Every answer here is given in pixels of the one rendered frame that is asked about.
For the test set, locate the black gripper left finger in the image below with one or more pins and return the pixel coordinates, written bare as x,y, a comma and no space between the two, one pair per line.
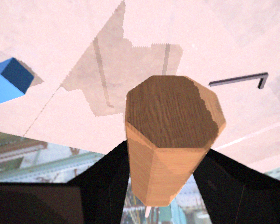
96,196

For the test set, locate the blue cube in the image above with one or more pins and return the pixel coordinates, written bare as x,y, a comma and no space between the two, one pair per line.
15,80

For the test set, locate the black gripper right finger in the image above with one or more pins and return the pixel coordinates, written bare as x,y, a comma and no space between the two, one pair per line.
236,194

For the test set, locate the grey l-shaped metal hook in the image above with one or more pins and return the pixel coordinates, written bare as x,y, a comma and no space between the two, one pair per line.
262,82

